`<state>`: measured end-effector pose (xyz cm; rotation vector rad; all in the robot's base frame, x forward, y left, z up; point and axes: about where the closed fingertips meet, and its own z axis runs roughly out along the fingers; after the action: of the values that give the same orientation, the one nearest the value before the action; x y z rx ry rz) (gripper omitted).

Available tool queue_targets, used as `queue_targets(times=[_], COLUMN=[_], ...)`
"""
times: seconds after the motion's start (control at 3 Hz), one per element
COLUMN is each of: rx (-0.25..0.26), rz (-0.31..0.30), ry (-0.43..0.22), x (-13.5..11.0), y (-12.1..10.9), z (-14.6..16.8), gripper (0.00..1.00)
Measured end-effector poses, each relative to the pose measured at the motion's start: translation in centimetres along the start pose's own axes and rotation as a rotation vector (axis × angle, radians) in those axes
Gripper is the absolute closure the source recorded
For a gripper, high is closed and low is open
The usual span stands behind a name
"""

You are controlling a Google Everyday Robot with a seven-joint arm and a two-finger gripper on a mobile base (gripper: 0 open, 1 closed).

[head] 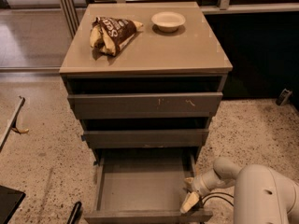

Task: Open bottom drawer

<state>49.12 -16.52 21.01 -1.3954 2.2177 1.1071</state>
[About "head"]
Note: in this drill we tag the white paper bowl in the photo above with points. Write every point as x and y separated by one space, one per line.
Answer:
167 22

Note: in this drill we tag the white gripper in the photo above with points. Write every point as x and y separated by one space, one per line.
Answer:
198 186

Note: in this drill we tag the grey drawer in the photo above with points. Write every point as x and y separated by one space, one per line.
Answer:
144 186
146 138
141 106

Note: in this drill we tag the brown chip bag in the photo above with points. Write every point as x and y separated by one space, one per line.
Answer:
111 35

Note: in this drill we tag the grey bottom drawer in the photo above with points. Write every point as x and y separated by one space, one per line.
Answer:
144 186

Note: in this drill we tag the grey drawer cabinet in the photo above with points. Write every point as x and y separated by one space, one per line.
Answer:
186 61

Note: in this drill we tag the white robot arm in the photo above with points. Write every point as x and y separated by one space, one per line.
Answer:
262 195

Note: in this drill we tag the grey middle drawer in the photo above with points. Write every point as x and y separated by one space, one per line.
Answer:
146 138

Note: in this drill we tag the black handle on floor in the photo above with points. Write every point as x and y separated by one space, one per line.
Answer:
75 213

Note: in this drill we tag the black flat object corner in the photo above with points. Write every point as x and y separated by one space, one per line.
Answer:
10 200

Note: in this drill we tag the metal bar on floor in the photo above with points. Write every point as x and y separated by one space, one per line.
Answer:
12 123

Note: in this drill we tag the small grey door stop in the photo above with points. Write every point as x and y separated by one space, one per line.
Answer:
283 97

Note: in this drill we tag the grey top drawer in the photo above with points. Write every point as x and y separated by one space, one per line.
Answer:
141 106

